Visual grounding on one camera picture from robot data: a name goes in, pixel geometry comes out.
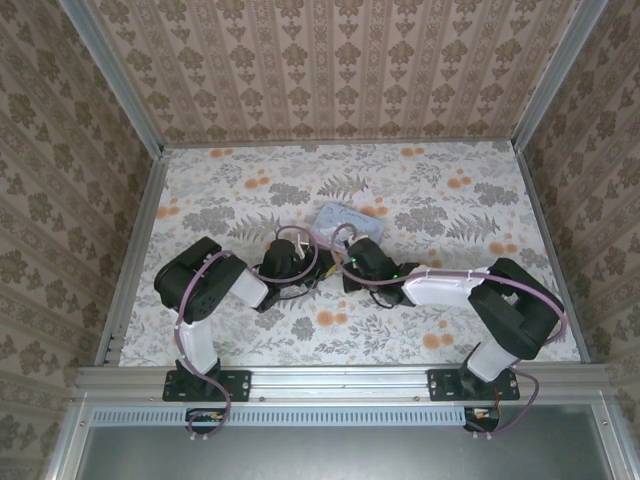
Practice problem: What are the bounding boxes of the light blue patterned pouch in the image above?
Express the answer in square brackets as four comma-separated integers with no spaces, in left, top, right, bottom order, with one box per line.
[309,201,387,250]

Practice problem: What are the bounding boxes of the black connector board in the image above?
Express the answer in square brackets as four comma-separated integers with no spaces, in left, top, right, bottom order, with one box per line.
[463,405,502,434]
[185,406,227,435]

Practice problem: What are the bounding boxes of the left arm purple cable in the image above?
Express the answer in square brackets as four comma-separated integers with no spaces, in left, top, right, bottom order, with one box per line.
[171,225,321,442]

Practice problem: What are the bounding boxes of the slotted grey cable duct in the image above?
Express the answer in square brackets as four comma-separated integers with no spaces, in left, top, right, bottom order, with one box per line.
[91,405,472,427]

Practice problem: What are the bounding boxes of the aluminium table edge rail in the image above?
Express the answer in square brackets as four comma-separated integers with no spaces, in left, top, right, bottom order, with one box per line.
[73,363,615,404]

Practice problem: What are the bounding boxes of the grey metal sheet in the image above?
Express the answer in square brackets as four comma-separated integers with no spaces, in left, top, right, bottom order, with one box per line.
[73,403,617,480]

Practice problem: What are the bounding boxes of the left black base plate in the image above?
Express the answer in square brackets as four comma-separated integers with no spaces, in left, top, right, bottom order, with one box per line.
[162,368,252,403]

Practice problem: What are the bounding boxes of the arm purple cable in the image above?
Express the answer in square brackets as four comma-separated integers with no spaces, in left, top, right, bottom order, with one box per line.
[331,222,569,441]
[171,225,321,442]

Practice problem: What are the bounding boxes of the aluminium side rail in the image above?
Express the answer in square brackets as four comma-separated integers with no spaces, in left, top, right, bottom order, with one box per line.
[513,141,592,364]
[93,149,172,367]

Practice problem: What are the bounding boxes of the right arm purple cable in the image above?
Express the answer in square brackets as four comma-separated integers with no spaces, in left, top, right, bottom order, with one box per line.
[331,222,569,441]

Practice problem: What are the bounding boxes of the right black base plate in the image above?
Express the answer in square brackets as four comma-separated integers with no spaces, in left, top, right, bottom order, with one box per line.
[427,368,521,402]

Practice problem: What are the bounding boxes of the aluminium corner post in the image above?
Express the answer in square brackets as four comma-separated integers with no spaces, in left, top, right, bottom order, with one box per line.
[55,0,167,157]
[510,0,610,152]

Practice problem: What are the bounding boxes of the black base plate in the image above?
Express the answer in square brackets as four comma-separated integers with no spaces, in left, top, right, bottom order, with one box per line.
[427,368,521,402]
[162,368,252,403]

